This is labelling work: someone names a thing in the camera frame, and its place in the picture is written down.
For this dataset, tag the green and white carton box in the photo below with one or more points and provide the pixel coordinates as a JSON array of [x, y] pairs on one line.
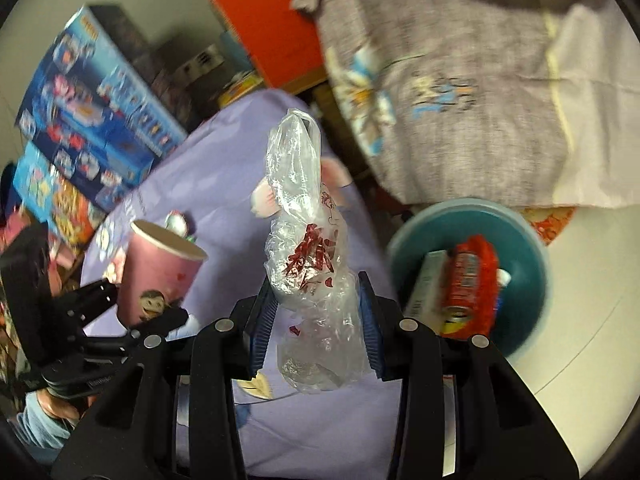
[[425, 290]]

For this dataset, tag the green snack packet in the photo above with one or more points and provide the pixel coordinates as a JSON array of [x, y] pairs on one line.
[[179, 225]]

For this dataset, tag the teal round bin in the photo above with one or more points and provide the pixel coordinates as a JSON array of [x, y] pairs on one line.
[[525, 260]]

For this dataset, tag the dark cardboard box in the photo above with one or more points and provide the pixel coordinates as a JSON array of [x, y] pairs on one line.
[[185, 75]]

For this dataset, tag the purple floral tablecloth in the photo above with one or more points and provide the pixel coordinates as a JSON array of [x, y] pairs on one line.
[[310, 435]]

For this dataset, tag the clear plastic bag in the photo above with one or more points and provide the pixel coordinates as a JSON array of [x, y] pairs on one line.
[[310, 260]]

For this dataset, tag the red patterned mat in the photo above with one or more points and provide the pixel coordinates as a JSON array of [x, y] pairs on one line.
[[550, 222]]

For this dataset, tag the light blue toy box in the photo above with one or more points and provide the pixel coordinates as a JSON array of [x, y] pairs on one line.
[[95, 85]]

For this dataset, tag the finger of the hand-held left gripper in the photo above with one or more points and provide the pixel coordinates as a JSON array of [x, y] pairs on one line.
[[90, 297], [160, 325]]

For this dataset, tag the red cabinet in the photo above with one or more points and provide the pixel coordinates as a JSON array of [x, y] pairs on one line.
[[265, 15]]

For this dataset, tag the grey cartoon printed cloth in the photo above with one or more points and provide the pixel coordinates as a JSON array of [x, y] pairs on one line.
[[450, 85]]

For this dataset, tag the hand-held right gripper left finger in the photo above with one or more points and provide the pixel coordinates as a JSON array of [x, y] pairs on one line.
[[262, 332]]

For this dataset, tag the pink paper cup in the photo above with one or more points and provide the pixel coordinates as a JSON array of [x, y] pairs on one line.
[[155, 280]]

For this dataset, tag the red soda can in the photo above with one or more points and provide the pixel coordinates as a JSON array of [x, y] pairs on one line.
[[470, 285]]

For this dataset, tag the person's left forearm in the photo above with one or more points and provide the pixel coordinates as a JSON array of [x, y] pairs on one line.
[[42, 422]]

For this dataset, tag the yellow box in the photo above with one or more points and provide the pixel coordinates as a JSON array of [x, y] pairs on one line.
[[241, 87]]

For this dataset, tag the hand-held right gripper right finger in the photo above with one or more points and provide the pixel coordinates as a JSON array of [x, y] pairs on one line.
[[372, 332]]

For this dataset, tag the rainbow printed toy box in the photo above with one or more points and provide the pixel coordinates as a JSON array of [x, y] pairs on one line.
[[60, 210]]

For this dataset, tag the dark blue toy box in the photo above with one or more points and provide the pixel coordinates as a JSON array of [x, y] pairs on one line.
[[95, 175]]

